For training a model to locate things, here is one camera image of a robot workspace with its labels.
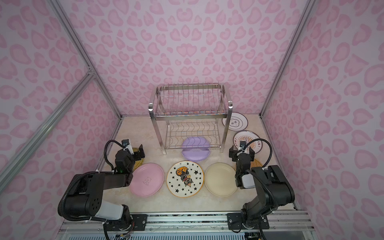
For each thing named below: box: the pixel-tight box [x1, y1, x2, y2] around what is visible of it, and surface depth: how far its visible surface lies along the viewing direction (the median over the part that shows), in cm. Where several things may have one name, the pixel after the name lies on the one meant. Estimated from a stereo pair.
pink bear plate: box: [130, 162, 165, 197], surface depth 88 cm
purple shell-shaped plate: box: [181, 136, 211, 162], surface depth 100 cm
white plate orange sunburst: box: [233, 130, 263, 154], surface depth 108 cm
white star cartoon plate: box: [166, 160, 205, 198], surface depth 88 cm
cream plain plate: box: [204, 162, 238, 198], surface depth 90 cm
